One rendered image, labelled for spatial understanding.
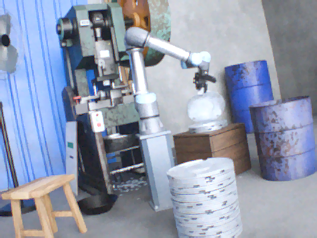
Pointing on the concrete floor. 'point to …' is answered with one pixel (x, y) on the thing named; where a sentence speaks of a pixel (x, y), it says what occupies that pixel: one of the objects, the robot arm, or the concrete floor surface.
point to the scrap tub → (284, 138)
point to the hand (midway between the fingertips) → (203, 93)
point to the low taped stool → (44, 205)
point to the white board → (71, 154)
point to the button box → (96, 124)
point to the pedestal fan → (7, 58)
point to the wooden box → (215, 146)
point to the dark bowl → (97, 204)
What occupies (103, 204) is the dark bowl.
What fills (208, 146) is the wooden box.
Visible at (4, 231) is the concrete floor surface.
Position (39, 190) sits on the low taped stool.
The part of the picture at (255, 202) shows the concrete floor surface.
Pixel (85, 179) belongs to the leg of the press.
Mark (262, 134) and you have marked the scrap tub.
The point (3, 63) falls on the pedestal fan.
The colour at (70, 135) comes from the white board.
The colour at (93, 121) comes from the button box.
